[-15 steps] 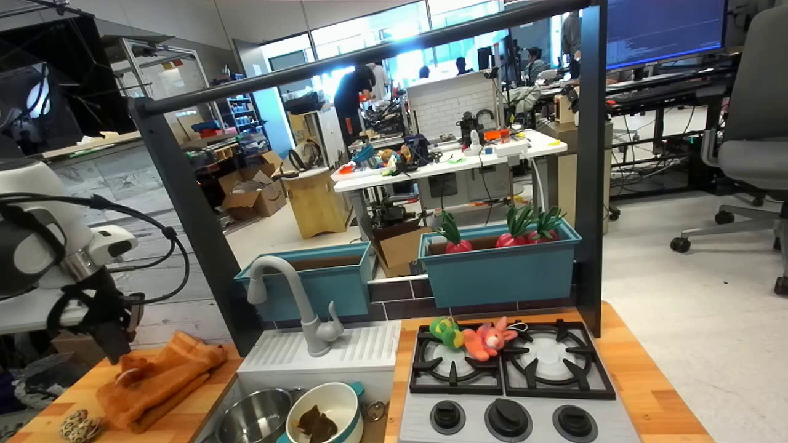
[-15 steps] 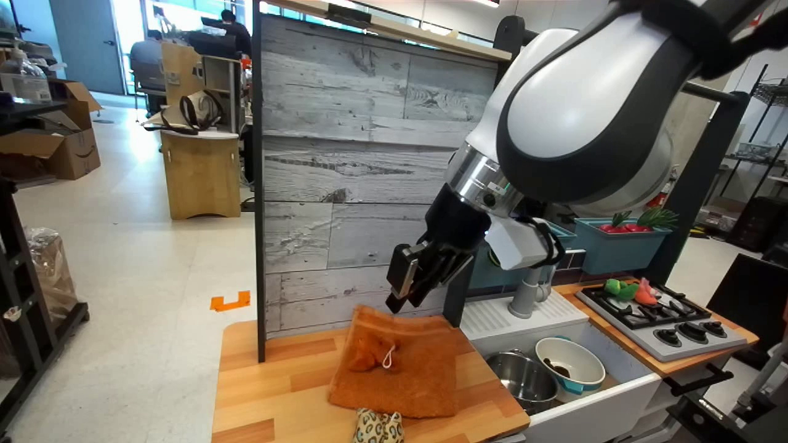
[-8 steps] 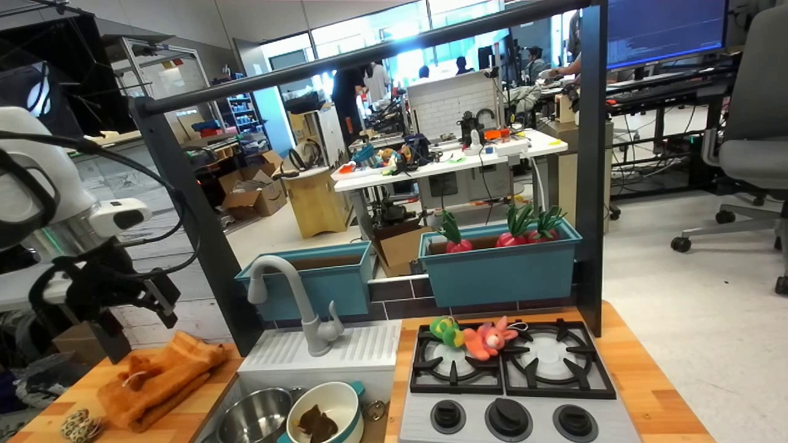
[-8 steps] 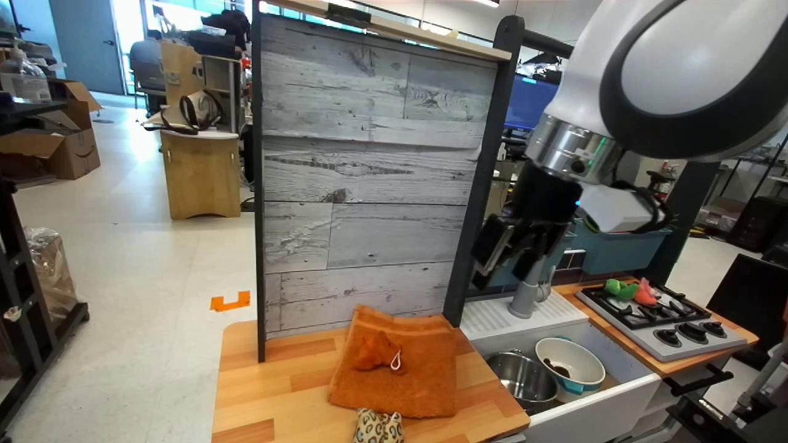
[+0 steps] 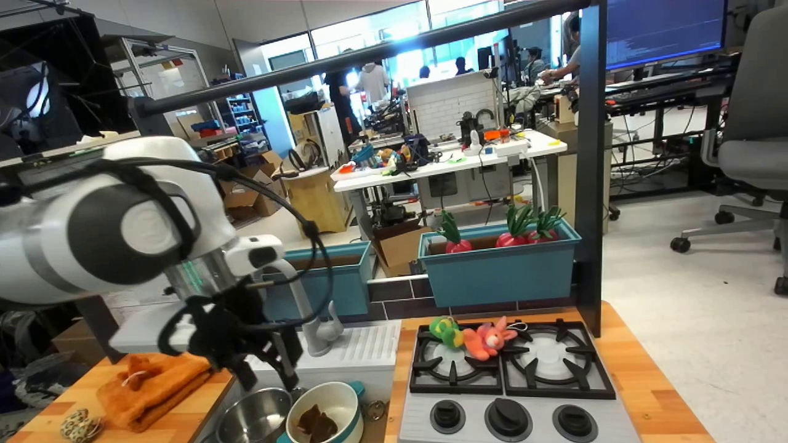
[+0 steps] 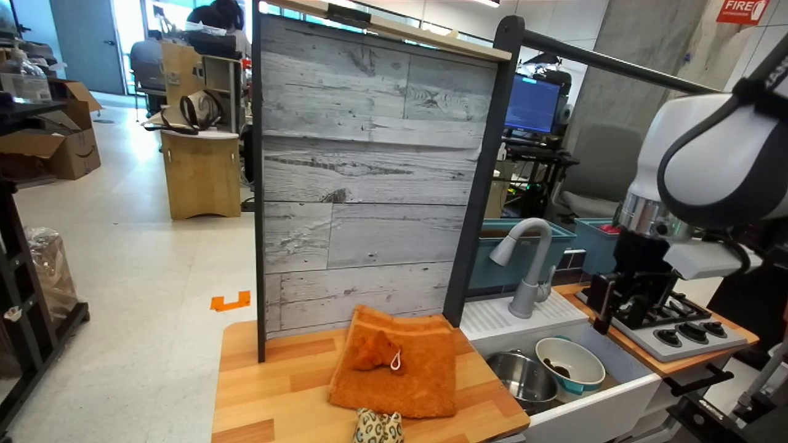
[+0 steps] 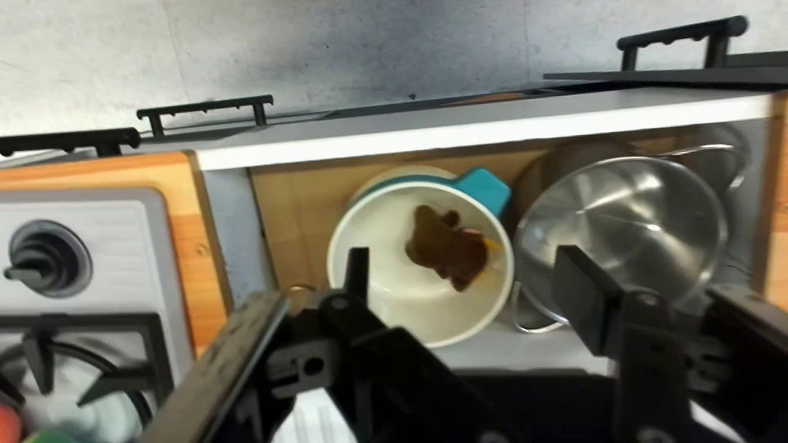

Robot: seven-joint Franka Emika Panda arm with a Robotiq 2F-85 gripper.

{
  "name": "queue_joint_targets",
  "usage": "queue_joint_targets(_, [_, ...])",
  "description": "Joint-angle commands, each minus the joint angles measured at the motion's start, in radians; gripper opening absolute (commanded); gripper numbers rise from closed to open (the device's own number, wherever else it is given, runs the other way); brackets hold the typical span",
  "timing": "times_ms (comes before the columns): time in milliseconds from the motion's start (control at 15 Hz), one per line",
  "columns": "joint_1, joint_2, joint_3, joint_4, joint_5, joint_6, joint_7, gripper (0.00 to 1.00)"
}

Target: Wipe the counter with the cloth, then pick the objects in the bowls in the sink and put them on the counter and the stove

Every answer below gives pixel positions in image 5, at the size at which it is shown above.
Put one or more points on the red toy radish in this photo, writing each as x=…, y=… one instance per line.
x=456, y=245
x=510, y=236
x=549, y=221

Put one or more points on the open cardboard box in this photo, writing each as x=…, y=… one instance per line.
x=247, y=198

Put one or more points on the teal planter box with radishes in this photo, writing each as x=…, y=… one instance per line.
x=502, y=273

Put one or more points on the brown plush toy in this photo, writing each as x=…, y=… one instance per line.
x=316, y=424

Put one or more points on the black office desk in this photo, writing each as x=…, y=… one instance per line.
x=656, y=88

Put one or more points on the cardboard box under table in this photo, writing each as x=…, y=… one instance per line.
x=400, y=250

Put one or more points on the dark brick backsplash strip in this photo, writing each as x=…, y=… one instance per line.
x=402, y=298

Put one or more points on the white board on table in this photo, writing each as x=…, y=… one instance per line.
x=451, y=101

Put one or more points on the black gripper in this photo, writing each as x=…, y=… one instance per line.
x=247, y=322

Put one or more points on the black toy kitchen frame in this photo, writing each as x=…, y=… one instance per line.
x=592, y=162

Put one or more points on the person in black shirt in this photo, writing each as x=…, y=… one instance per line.
x=340, y=94

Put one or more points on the black burner grate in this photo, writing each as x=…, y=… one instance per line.
x=605, y=386
x=419, y=381

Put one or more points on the orange terry cloth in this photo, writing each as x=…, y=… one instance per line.
x=163, y=395

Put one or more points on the plywood cabinet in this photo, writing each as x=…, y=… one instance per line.
x=316, y=205

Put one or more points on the grey toy stove body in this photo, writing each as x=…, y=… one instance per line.
x=413, y=425

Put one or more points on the white metal shelf rack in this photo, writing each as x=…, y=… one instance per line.
x=163, y=77

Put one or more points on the steel bowl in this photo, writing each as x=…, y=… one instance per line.
x=254, y=419

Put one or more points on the white toy sink unit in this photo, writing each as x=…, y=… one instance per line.
x=360, y=352

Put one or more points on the green yellow plush toy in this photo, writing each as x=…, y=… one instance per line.
x=448, y=332

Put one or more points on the small orange plush toy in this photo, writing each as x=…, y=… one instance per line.
x=139, y=380

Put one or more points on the white work table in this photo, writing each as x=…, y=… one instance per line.
x=459, y=165

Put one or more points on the pink bunny plush toy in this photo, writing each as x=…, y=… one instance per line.
x=489, y=338

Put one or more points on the black stove knob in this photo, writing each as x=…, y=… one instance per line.
x=509, y=419
x=574, y=422
x=448, y=417

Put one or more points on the blue computer monitor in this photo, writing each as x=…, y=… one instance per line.
x=665, y=32

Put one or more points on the grey office chair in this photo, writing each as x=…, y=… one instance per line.
x=760, y=124

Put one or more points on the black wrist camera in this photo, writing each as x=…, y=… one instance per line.
x=194, y=332

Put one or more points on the person in white shirt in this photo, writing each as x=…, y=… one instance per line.
x=375, y=81

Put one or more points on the grey toy faucet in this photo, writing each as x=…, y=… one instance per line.
x=324, y=327

